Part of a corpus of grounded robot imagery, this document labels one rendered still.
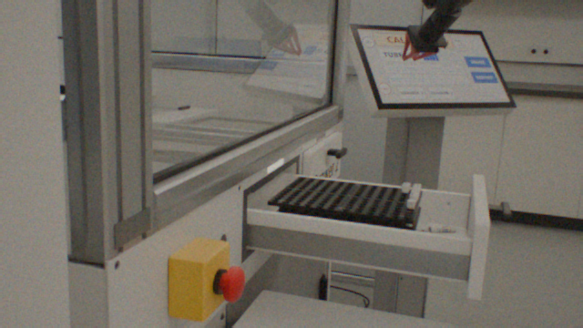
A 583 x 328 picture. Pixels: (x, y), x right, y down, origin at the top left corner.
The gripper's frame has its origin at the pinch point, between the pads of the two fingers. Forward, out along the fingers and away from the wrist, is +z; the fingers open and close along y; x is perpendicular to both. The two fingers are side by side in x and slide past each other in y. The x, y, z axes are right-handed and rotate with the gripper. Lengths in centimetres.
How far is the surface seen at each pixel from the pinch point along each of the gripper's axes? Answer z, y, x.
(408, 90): 14.8, -8.6, 0.8
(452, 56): 14.8, -30.6, -12.2
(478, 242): -44, 41, 63
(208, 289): -40, 77, 63
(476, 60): 14.7, -39.9, -10.5
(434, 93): 14.7, -17.4, 2.0
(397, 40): 14.9, -11.7, -17.9
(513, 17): 133, -229, -139
